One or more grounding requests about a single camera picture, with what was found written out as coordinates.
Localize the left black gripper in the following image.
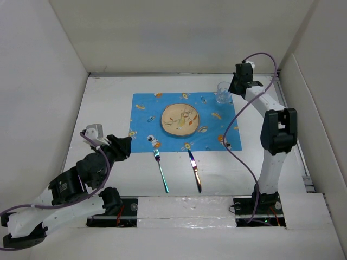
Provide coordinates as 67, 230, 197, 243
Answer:
92, 134, 132, 189

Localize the clear plastic cup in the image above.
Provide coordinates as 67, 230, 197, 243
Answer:
215, 81, 232, 104

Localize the blue patterned cloth placemat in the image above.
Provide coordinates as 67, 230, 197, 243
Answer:
129, 92, 242, 153

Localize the beige floral plate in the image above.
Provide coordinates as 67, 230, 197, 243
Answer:
160, 103, 200, 137

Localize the iridescent knife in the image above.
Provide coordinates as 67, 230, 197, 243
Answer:
187, 149, 202, 193

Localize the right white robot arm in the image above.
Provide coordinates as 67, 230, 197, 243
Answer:
228, 61, 298, 213

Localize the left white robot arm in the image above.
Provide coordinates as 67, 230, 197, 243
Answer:
1, 130, 132, 252

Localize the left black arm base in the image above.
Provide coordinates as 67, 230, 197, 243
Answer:
86, 197, 138, 228

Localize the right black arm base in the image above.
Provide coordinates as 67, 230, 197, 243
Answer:
229, 192, 286, 228

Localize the iridescent fork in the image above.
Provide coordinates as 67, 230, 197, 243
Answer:
153, 149, 169, 193

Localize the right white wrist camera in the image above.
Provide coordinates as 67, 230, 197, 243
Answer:
242, 60, 255, 69

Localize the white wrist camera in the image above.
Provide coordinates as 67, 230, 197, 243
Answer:
81, 123, 105, 145
242, 60, 255, 69

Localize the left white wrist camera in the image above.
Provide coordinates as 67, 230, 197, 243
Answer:
81, 123, 105, 145

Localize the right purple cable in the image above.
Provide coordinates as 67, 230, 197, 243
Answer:
222, 52, 279, 224

